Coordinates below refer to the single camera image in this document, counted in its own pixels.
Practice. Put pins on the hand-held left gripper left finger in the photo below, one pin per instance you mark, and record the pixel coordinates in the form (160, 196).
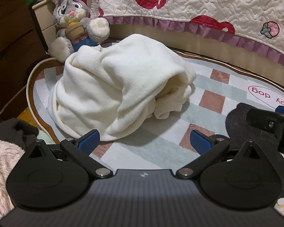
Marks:
(90, 140)

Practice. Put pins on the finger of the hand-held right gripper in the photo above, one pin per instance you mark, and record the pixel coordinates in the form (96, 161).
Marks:
(262, 120)

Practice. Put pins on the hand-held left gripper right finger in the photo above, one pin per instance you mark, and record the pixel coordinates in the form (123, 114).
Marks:
(200, 142)

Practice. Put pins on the white fleece sweater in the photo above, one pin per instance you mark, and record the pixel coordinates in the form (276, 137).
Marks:
(108, 80)

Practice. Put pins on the black cartoon print cloth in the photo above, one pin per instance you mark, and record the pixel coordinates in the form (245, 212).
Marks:
(239, 127)

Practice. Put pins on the checked floor rug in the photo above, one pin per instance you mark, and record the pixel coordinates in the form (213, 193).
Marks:
(170, 127)

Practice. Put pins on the dark cloth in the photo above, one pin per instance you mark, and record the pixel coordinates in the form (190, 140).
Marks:
(11, 130)

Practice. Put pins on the pink fluffy cloth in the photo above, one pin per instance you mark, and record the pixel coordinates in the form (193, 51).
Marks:
(2, 165)

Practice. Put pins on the dark wooden cabinet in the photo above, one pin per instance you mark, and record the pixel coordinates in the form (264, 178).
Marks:
(11, 52)

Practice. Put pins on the beige drawer unit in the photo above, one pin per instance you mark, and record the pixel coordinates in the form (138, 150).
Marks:
(46, 16)

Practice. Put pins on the grey plush rabbit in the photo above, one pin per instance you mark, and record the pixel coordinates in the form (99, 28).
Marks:
(71, 9)

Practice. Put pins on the quilted bear print bedspread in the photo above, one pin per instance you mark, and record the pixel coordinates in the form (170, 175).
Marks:
(203, 0)

